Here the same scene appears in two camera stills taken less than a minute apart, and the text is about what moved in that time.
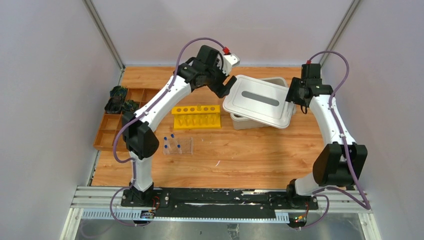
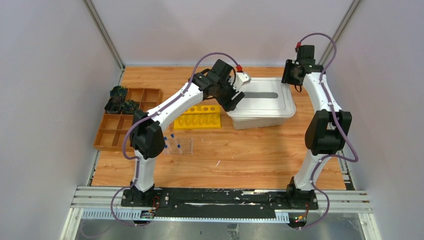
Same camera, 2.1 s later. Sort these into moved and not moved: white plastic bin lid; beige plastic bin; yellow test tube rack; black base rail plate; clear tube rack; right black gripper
Moved: beige plastic bin; right black gripper
Not moved: black base rail plate; yellow test tube rack; clear tube rack; white plastic bin lid
